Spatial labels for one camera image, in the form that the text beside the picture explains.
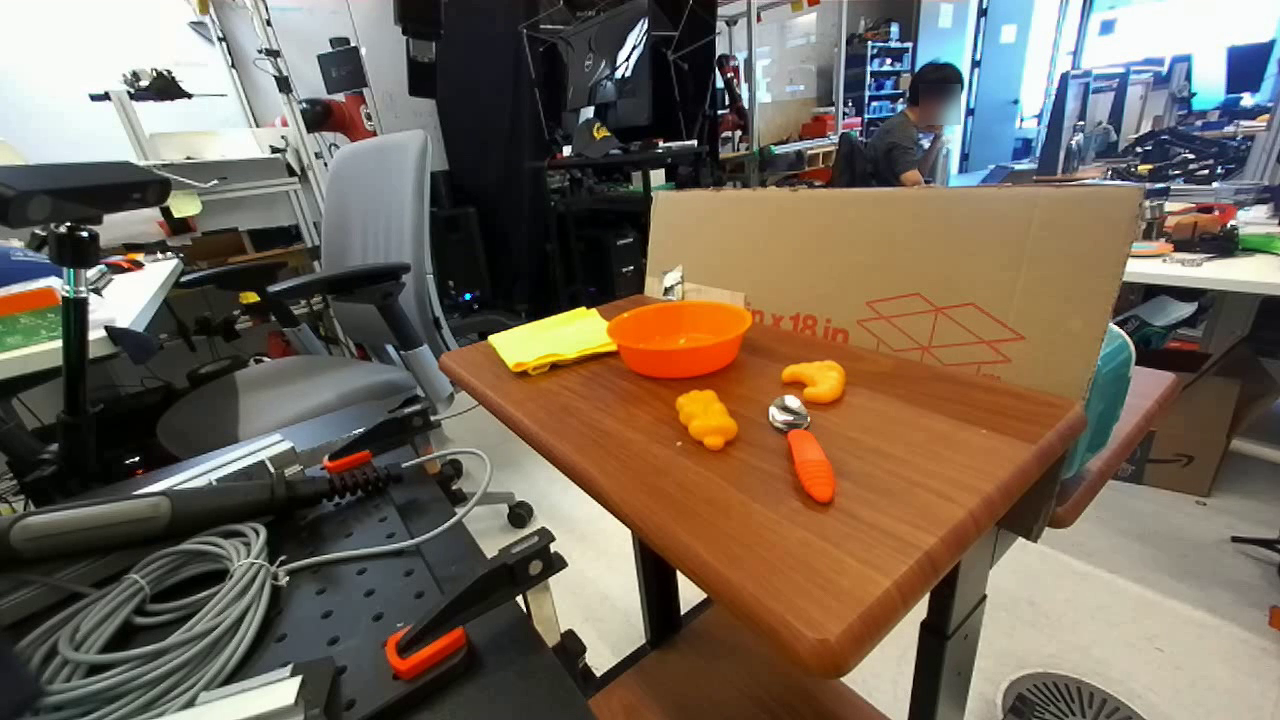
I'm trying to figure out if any orange twisted bread toy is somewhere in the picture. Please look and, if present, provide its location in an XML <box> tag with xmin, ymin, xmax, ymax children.
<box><xmin>674</xmin><ymin>382</ymin><xmax>746</xmax><ymax>454</ymax></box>

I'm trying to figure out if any orange plastic bowl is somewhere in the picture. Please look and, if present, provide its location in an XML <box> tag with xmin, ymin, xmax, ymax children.
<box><xmin>609</xmin><ymin>294</ymin><xmax>756</xmax><ymax>382</ymax></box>

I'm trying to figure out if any yellow folded cloth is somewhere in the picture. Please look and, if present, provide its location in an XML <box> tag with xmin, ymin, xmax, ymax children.
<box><xmin>485</xmin><ymin>302</ymin><xmax>621</xmax><ymax>380</ymax></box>

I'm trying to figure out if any wooden top standing desk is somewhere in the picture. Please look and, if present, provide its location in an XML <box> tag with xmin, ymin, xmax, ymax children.
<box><xmin>437</xmin><ymin>292</ymin><xmax>1090</xmax><ymax>720</ymax></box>

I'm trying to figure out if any grey mesh office chair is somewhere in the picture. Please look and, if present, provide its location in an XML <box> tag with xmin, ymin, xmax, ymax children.
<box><xmin>152</xmin><ymin>126</ymin><xmax>538</xmax><ymax>533</ymax></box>

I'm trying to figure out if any large brown cardboard sheet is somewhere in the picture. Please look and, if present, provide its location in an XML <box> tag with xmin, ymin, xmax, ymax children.
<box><xmin>640</xmin><ymin>179</ymin><xmax>1147</xmax><ymax>410</ymax></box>

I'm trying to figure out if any seated person in dark shirt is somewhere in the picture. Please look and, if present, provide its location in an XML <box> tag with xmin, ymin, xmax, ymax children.
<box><xmin>834</xmin><ymin>57</ymin><xmax>968</xmax><ymax>192</ymax></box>

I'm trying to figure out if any black perforated base board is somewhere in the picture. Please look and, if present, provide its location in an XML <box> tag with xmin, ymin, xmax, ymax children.
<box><xmin>195</xmin><ymin>462</ymin><xmax>597</xmax><ymax>720</ymax></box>

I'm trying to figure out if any red and black machine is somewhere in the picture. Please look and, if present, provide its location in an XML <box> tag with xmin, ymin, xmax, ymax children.
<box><xmin>296</xmin><ymin>37</ymin><xmax>382</xmax><ymax>145</ymax></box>

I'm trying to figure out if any teal chair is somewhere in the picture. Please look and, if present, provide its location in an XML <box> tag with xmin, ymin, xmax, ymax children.
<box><xmin>1059</xmin><ymin>321</ymin><xmax>1141</xmax><ymax>485</ymax></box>

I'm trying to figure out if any white shelf rack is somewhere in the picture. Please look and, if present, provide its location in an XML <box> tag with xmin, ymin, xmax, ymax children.
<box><xmin>85</xmin><ymin>65</ymin><xmax>325</xmax><ymax>252</ymax></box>

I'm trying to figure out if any round floor fan grille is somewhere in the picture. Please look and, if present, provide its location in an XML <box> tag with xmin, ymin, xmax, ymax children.
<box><xmin>996</xmin><ymin>666</ymin><xmax>1154</xmax><ymax>720</ymax></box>

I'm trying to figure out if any brown cardboard box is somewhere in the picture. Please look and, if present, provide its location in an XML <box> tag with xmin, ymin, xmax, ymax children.
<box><xmin>1136</xmin><ymin>334</ymin><xmax>1265</xmax><ymax>498</ymax></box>

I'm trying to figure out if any white desk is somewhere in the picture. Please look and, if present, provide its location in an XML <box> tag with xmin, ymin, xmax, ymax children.
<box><xmin>1121</xmin><ymin>242</ymin><xmax>1280</xmax><ymax>302</ymax></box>

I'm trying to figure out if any black clamp with orange handle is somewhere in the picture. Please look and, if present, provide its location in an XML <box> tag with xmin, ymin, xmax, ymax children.
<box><xmin>319</xmin><ymin>444</ymin><xmax>382</xmax><ymax>485</ymax></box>
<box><xmin>382</xmin><ymin>525</ymin><xmax>574</xmax><ymax>688</ymax></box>

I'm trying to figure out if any black ribbed cable hose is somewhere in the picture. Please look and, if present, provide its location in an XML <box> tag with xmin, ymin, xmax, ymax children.
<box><xmin>0</xmin><ymin>454</ymin><xmax>465</xmax><ymax>565</ymax></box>

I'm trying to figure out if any grey coiled cable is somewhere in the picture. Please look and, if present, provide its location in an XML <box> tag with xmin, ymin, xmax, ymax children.
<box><xmin>13</xmin><ymin>444</ymin><xmax>497</xmax><ymax>720</ymax></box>

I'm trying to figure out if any black camera on stand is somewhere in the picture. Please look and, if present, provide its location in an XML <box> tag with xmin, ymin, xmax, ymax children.
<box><xmin>0</xmin><ymin>156</ymin><xmax>178</xmax><ymax>497</ymax></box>

